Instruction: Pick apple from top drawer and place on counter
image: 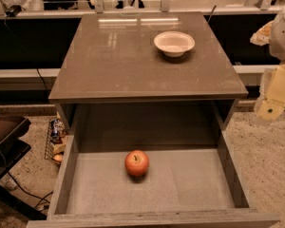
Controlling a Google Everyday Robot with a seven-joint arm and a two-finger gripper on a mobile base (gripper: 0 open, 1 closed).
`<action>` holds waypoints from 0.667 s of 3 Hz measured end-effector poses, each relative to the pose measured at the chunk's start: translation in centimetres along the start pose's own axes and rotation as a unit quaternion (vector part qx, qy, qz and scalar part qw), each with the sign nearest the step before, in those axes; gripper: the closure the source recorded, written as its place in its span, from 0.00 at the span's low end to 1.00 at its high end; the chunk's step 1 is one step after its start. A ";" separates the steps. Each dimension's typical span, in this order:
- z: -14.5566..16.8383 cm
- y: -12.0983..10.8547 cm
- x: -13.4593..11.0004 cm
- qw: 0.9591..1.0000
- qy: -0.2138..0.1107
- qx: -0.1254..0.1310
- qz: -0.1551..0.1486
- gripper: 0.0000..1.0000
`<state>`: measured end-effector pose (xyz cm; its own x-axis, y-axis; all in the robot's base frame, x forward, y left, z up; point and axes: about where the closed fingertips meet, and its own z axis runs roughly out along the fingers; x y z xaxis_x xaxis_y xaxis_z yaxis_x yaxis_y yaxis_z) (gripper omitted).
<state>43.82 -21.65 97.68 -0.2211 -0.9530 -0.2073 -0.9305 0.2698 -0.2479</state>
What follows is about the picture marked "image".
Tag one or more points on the white bowl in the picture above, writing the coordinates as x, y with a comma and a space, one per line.
174, 43

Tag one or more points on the open grey top drawer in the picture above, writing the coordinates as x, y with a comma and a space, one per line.
193, 186

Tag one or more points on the wire basket with snacks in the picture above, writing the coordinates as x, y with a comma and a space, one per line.
55, 148

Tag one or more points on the black stand with tray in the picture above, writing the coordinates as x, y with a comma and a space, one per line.
12, 150

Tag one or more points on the red apple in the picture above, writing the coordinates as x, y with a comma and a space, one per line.
136, 163

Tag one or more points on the black power adapter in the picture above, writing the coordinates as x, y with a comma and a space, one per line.
13, 10

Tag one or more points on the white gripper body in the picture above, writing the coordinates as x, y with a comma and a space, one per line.
283, 37

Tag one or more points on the blue drink can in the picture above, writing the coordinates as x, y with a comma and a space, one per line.
54, 129

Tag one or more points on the grey cabinet with counter top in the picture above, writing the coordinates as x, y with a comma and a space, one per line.
127, 93

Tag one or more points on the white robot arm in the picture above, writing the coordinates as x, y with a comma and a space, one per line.
276, 48

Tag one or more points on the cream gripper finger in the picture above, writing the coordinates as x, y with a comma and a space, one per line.
262, 36
269, 109

